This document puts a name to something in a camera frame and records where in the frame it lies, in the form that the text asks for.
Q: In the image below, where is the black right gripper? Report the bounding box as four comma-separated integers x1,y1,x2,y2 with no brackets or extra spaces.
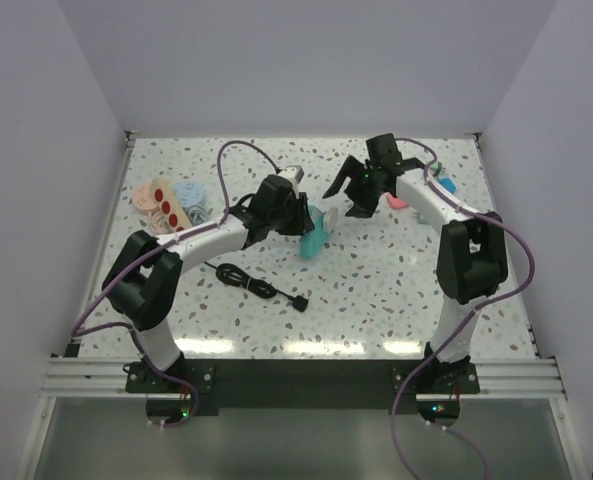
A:
324,157,386,220

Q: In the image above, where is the teal triangular power socket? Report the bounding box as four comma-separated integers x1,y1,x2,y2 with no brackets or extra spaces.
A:
299,206,329,260

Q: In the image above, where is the pink square adapter plug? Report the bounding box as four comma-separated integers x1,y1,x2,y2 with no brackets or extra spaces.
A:
385,193,408,210

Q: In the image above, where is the blue square adapter plug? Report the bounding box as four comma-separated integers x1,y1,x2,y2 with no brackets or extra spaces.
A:
438,177,457,194

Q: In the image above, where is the light blue round socket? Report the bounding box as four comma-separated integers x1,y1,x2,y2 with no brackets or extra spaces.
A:
172,182,206,208

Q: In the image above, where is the beige power strip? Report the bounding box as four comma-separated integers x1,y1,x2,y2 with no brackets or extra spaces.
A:
150,178,193,232

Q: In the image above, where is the pink round socket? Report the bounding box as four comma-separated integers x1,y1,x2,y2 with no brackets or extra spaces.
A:
132,181,157,214

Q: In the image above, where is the white square adapter plug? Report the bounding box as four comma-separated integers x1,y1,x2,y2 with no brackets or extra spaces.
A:
322,207,339,233

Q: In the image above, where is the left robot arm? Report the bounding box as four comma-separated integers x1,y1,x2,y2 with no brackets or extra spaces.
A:
102,166,314,392

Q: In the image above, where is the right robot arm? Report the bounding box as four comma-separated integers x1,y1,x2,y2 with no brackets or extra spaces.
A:
324,134,508,393

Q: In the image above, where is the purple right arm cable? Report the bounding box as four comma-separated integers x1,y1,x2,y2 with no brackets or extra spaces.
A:
388,137,536,480

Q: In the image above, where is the black power cable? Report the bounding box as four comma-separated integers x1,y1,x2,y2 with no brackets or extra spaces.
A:
203,259,311,314

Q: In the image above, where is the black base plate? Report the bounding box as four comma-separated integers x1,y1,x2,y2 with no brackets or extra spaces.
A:
122,359,481,421

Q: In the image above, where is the aluminium frame rail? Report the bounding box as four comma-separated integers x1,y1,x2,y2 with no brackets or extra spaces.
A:
13,132,592,480

